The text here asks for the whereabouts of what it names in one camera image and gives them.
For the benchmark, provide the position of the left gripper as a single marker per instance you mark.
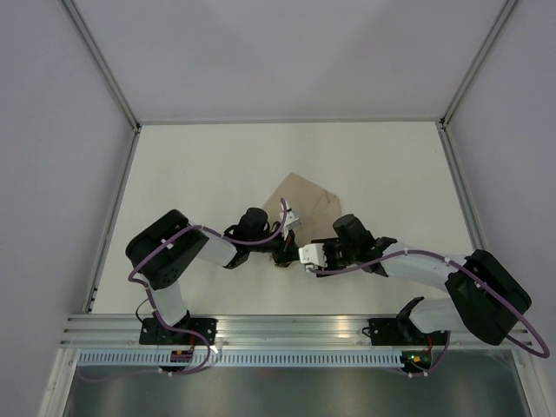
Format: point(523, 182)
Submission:
point(287, 250)

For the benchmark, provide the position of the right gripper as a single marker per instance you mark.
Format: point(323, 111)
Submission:
point(327, 247)

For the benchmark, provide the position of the beige cloth napkin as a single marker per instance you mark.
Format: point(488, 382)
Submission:
point(316, 208)

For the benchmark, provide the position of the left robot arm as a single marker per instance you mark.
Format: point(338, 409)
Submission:
point(162, 252)

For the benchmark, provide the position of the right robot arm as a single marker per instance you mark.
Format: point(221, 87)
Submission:
point(480, 295)

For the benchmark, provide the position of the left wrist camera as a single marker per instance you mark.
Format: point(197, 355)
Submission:
point(290, 219)

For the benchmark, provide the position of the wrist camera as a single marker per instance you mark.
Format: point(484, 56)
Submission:
point(290, 219)
point(312, 257)

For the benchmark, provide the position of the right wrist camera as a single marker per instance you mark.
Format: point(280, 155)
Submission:
point(312, 257)

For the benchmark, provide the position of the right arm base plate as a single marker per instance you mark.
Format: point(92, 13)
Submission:
point(387, 332)

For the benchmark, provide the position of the right side aluminium rail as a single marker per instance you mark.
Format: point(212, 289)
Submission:
point(462, 189)

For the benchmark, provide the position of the aluminium rail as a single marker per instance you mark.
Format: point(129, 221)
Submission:
point(271, 332)
point(108, 230)
point(462, 189)

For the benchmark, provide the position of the left side aluminium rail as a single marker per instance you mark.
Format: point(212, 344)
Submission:
point(108, 230)

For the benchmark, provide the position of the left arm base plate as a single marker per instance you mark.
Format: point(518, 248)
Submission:
point(153, 333)

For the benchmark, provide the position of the aluminium front rail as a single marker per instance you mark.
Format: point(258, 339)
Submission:
point(271, 332)

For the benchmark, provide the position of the white slotted cable duct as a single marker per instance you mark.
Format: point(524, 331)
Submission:
point(242, 358)

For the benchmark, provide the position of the left aluminium frame post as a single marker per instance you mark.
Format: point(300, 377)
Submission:
point(89, 42)

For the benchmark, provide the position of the aluminium frame post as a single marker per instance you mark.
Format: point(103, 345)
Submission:
point(89, 42)
point(487, 45)

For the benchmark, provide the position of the right aluminium frame post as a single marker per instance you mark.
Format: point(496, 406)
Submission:
point(487, 45)

